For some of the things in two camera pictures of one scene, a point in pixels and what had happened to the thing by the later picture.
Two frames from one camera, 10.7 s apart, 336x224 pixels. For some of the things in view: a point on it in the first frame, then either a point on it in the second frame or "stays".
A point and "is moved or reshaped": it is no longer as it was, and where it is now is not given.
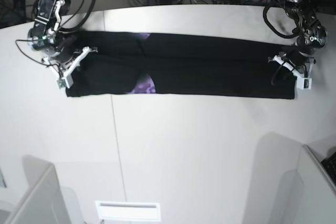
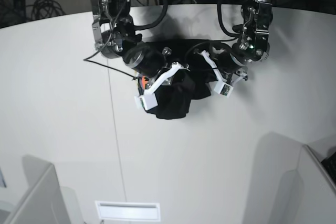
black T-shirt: x=140 y=63 is moved or reshaped
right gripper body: x=299 y=62 → x=229 y=68
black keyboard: x=329 y=163 stays
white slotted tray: x=108 y=210 stays
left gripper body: x=65 y=53 → x=151 y=62
